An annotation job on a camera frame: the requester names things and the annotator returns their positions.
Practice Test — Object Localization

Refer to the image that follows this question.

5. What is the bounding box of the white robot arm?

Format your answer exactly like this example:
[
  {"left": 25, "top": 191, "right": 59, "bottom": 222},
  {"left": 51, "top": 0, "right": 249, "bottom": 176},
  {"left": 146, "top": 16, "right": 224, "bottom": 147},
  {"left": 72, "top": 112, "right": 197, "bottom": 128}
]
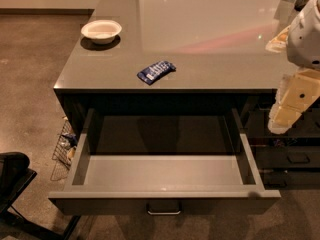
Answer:
[{"left": 266, "top": 0, "right": 320, "bottom": 134}]

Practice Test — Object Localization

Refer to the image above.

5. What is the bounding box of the metal top drawer handle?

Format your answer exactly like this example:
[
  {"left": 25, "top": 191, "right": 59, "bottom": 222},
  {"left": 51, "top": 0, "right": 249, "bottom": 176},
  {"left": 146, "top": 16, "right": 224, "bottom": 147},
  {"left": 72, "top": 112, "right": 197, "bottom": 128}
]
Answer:
[{"left": 146, "top": 202, "right": 182, "bottom": 216}]

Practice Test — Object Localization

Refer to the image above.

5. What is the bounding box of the wire basket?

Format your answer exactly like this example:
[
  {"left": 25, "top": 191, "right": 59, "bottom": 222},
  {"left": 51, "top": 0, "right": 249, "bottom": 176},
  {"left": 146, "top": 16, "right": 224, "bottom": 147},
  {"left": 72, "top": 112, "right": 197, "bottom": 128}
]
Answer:
[{"left": 51, "top": 116, "right": 78, "bottom": 181}]

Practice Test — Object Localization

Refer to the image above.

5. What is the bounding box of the white bowl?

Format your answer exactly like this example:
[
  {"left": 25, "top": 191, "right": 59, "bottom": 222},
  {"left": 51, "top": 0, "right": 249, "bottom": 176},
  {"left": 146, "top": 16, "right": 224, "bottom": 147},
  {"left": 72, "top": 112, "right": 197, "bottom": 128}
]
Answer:
[{"left": 81, "top": 20, "right": 122, "bottom": 45}]

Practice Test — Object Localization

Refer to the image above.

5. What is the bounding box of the blue snack packet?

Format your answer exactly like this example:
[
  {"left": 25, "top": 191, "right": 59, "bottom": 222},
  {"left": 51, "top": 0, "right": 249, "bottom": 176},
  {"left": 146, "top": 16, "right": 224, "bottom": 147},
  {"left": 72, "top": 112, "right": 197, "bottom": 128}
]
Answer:
[{"left": 137, "top": 61, "right": 176, "bottom": 85}]

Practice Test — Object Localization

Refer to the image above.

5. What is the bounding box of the grey cabinet counter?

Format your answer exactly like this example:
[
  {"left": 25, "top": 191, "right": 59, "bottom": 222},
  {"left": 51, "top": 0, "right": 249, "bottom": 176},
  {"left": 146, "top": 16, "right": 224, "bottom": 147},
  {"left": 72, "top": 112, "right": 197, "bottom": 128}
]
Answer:
[{"left": 54, "top": 0, "right": 300, "bottom": 131}]

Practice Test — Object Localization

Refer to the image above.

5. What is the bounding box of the grey top drawer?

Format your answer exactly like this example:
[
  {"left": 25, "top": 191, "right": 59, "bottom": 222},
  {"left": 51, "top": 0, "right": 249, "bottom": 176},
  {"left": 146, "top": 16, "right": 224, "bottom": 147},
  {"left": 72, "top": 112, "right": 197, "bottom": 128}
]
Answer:
[{"left": 49, "top": 109, "right": 280, "bottom": 215}]

